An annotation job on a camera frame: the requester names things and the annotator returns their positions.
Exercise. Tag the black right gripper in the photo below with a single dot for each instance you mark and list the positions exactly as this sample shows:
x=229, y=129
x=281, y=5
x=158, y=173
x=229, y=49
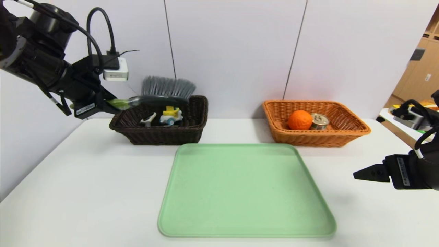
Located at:
x=401, y=170

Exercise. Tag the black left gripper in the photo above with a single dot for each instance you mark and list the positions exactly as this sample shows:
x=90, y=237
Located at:
x=87, y=107

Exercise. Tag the yellow duck toy car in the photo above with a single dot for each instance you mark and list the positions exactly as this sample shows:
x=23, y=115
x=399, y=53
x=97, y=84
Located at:
x=170, y=116

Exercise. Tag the small tin can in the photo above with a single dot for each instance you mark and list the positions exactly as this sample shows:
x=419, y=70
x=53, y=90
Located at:
x=319, y=121

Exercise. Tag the orange fruit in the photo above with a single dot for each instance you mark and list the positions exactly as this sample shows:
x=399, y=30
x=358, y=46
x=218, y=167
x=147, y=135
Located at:
x=299, y=120

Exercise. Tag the orange wicker basket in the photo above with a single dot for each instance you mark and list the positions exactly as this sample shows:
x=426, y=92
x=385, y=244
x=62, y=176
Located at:
x=343, y=132

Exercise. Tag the dark brown wicker basket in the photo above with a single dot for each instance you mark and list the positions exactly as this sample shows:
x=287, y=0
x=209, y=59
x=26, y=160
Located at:
x=171, y=135

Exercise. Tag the white side table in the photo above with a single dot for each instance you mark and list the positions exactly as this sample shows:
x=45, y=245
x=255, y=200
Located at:
x=394, y=123

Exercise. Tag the orange packaged snack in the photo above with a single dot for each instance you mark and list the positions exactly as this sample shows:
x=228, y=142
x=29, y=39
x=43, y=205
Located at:
x=427, y=103

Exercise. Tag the wooden cabinet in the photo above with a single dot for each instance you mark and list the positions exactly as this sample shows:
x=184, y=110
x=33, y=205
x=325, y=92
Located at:
x=411, y=68

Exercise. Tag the black sign plate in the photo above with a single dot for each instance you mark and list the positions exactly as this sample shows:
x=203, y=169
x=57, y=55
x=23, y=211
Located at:
x=416, y=55

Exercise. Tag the green plastic tray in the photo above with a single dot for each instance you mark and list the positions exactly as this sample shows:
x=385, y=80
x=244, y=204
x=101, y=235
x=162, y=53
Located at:
x=247, y=192

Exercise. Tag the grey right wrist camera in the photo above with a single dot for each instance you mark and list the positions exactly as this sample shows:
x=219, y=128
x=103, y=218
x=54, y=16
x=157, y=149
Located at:
x=418, y=116

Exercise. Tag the white wall socket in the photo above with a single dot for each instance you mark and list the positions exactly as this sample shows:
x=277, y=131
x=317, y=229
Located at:
x=427, y=78

